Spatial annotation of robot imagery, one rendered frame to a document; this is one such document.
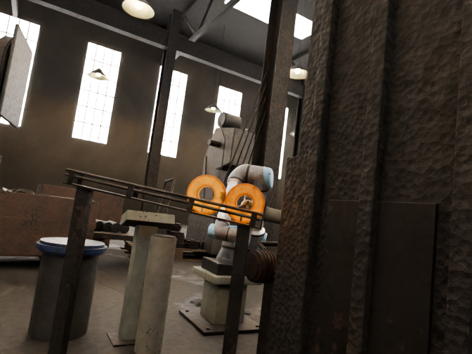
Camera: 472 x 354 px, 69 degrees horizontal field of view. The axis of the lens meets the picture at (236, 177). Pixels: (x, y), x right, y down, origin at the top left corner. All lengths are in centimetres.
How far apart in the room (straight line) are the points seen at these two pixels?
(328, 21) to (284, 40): 401
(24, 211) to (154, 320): 191
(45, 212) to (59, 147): 976
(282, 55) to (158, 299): 406
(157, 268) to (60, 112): 1179
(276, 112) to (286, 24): 127
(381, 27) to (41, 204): 289
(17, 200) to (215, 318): 193
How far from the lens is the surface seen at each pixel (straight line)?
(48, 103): 1324
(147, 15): 773
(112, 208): 503
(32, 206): 331
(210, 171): 743
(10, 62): 590
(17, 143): 1301
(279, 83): 493
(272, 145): 467
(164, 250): 161
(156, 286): 164
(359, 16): 115
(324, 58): 114
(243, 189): 134
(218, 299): 211
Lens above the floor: 66
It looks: 6 degrees up
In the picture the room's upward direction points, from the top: 7 degrees clockwise
